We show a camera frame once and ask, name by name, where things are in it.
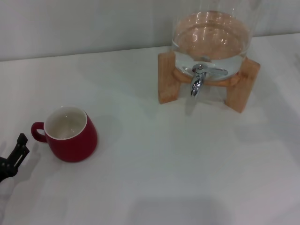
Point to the red ceramic cup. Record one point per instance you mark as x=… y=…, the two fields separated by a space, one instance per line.
x=72 y=145

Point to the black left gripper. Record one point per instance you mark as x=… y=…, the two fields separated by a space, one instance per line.
x=7 y=170

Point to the glass water dispenser jar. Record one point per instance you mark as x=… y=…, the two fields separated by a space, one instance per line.
x=211 y=35

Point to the wooden dispenser stand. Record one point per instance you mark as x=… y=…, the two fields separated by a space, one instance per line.
x=166 y=77

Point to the chrome faucet with lever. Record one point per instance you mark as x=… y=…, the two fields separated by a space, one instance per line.
x=195 y=84

